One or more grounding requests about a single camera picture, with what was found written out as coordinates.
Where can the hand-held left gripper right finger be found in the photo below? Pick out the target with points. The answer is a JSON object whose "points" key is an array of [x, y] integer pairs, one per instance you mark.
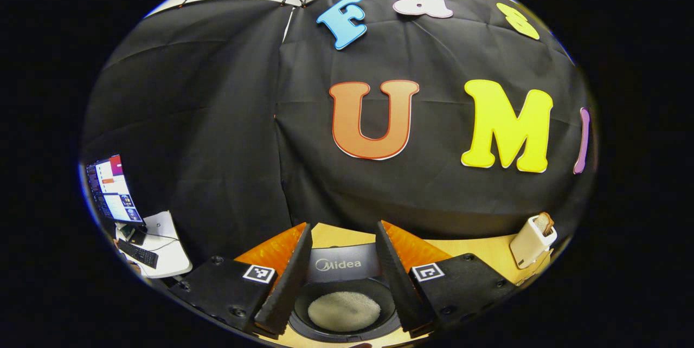
{"points": [[396, 283]]}

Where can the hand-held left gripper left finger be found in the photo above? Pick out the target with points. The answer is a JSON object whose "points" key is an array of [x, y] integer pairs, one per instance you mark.
{"points": [[293, 283]]}

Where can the black silver rice cooker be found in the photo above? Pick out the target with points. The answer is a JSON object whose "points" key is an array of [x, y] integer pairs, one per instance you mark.
{"points": [[341, 283]]}

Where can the small white rice heap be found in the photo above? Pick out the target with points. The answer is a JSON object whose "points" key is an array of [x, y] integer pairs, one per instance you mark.
{"points": [[344, 313]]}

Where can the white desk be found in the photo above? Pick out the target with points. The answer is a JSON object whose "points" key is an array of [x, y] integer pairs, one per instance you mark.
{"points": [[171, 253]]}

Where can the white toaster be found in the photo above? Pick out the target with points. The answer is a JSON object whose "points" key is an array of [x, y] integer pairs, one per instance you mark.
{"points": [[531, 245]]}

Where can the black keyboard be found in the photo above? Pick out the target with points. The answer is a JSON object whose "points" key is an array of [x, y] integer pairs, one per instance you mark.
{"points": [[138, 254]]}

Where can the toasted bread slice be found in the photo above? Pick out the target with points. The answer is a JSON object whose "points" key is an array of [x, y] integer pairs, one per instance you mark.
{"points": [[544, 223]]}

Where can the black backdrop cloth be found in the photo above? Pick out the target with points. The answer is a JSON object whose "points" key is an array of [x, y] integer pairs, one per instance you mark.
{"points": [[244, 120]]}

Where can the computer monitor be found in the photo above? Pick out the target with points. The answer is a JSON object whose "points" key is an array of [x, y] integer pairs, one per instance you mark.
{"points": [[114, 191]]}

